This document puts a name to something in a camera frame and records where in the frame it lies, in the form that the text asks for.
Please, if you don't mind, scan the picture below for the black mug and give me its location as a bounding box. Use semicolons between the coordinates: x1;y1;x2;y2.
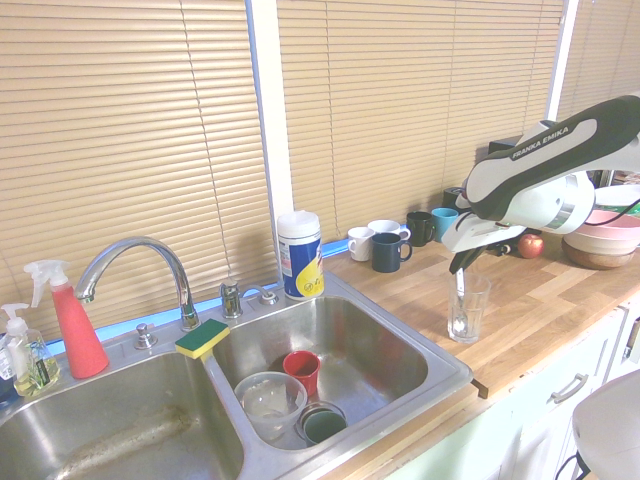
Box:
405;210;438;248

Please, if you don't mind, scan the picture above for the pink bowl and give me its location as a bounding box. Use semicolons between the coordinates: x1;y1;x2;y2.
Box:
574;208;640;242

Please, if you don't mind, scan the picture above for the white labelled bottle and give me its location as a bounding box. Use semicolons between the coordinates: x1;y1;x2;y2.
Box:
0;333;16;404

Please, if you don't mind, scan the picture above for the clear drinking glass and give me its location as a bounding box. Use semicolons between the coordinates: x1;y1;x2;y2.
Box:
446;273;493;345

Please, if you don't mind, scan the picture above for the white wipes canister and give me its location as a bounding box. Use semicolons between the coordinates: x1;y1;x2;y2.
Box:
277;210;326;302

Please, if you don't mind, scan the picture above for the grey cabinet handle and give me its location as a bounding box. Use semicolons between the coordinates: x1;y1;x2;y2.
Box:
621;316;640;365
549;372;589;404

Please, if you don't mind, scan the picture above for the narrow beige window blind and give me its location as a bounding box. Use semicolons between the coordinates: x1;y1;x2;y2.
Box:
556;0;640;122

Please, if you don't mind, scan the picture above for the beige bowl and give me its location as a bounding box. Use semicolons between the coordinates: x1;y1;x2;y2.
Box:
561;232;640;257

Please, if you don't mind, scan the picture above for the red spray bottle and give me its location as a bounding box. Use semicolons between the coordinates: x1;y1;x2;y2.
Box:
23;259;111;380

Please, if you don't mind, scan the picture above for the yellow green sponge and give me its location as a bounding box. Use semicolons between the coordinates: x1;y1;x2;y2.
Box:
174;318;232;360

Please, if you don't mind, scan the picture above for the small black box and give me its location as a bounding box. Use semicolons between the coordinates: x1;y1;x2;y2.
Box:
442;185;469;212

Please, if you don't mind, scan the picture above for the red apple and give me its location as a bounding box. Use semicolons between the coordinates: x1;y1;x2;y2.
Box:
517;233;546;260

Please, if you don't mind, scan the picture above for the white mug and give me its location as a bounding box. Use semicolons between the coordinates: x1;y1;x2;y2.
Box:
347;226;377;263
368;219;412;242

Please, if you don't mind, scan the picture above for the stainless steel double sink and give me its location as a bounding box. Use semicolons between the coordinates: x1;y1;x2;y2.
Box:
0;272;474;480

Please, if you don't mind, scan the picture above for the wooden bowl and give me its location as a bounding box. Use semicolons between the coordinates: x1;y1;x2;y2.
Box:
562;244;638;272

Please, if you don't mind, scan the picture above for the teal mug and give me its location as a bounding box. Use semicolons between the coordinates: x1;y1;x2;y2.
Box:
431;207;460;244

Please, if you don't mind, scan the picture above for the clear plastic bowl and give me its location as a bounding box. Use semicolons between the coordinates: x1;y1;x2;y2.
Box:
233;371;308;443

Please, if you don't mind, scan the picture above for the chrome curved faucet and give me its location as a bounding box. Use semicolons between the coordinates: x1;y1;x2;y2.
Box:
74;236;202;333

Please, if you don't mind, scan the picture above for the clear soap pump bottle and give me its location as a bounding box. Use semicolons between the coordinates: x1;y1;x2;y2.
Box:
0;302;62;399

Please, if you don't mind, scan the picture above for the metal spoon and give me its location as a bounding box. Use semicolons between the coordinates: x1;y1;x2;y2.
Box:
451;268;472;338

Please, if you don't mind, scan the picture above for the navy mug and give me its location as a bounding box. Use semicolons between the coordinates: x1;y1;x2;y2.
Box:
370;232;414;274

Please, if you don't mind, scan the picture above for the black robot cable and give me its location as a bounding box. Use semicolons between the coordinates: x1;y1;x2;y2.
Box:
581;197;640;227

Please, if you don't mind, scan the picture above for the wide beige window blind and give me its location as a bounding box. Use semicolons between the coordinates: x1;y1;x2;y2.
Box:
276;0;569;242
0;0;279;347

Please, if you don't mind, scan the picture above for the red mug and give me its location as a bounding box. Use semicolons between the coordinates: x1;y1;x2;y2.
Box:
282;350;322;397

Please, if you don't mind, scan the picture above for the chrome sink knob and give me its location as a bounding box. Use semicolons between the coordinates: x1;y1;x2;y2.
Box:
133;323;159;350

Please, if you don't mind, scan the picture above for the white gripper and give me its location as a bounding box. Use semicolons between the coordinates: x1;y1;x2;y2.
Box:
441;212;527;276

